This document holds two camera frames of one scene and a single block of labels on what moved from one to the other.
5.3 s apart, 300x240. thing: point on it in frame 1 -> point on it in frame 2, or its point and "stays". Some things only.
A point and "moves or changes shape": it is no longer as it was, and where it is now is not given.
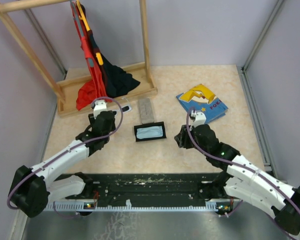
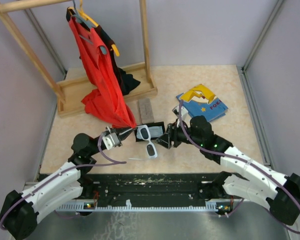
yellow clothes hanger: x=83 y=17 -> x=81 y=12
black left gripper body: x=92 y=119 -> x=116 y=131
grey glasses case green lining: x=146 y=110 stays
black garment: x=116 y=79 -> x=126 y=81
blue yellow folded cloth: x=203 y=101 stays
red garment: x=91 y=89 moves or changes shape
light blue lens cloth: x=149 y=132 stays
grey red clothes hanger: x=80 y=28 -> x=103 y=48
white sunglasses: x=126 y=107 -> x=144 y=133
